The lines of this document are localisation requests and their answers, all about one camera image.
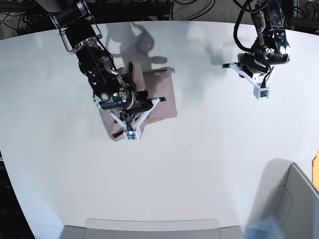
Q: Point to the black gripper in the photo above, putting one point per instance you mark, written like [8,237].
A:
[257,63]
[127,102]

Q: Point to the grey cardboard box right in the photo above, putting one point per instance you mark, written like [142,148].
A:
[292,209]

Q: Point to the grey tray bottom edge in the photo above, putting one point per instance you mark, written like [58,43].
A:
[115,229]

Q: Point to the pink T-shirt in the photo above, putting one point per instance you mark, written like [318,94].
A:
[156,85]

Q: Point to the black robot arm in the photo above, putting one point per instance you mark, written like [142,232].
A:
[81,36]
[271,46]

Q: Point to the orange item right edge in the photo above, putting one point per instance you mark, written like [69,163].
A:
[315,170]

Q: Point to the blue item bottom right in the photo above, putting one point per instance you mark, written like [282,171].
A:
[261,227]

